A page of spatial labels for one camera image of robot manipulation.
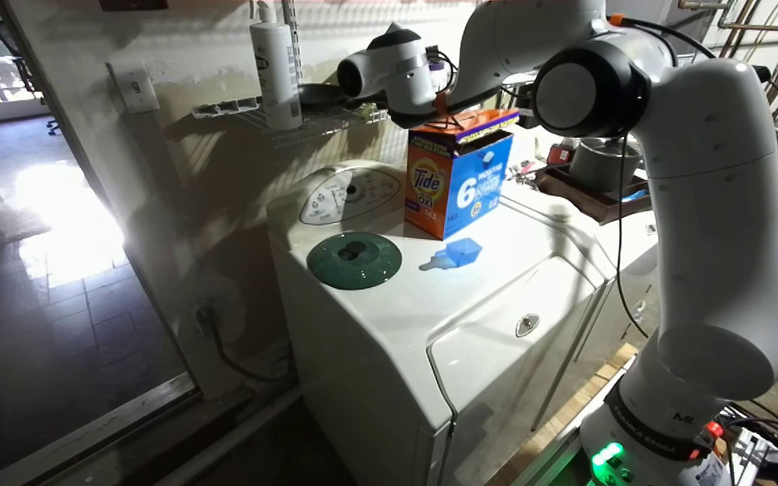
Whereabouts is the blue orange detergent box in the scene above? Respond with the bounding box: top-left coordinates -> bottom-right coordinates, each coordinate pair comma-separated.
403,105 -> 517,244

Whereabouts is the white washing machine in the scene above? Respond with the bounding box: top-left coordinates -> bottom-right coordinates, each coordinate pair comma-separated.
265,161 -> 620,486

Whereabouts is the green round lid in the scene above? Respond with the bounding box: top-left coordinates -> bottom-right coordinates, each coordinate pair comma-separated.
305,229 -> 405,293

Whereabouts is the black frying pan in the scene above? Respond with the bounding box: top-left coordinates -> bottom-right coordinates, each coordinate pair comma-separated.
297,85 -> 355,119

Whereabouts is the grey pot with lid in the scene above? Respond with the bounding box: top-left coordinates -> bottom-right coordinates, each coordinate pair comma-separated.
566,132 -> 653,197

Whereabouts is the white wall outlet plate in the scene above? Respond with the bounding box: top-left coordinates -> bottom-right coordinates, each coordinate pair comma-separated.
104,62 -> 161,116

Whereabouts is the green lit base light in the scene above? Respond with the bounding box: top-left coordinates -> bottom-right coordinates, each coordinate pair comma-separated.
586,441 -> 638,486

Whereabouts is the black power plug cord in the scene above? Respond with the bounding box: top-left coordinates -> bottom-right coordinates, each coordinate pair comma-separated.
191,302 -> 297,386

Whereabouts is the white wire shelf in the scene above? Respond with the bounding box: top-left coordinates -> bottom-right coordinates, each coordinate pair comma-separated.
191,85 -> 426,152

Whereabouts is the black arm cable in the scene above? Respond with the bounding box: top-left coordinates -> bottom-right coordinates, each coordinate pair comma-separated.
607,132 -> 653,345

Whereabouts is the wooden plank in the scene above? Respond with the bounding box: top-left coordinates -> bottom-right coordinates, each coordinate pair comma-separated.
485,341 -> 642,486

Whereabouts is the dark brown tray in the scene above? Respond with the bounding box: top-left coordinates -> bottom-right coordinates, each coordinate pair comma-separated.
535,165 -> 653,224

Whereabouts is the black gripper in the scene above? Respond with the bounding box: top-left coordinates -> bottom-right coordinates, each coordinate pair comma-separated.
418,40 -> 465,119

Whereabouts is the light blue plastic scoop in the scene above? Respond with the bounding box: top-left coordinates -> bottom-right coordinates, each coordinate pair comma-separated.
418,236 -> 484,274

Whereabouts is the tall white spray bottle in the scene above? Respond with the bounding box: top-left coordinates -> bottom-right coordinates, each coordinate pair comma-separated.
247,0 -> 305,136

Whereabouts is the white dryer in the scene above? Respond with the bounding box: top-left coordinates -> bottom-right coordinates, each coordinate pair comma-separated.
512,132 -> 681,428

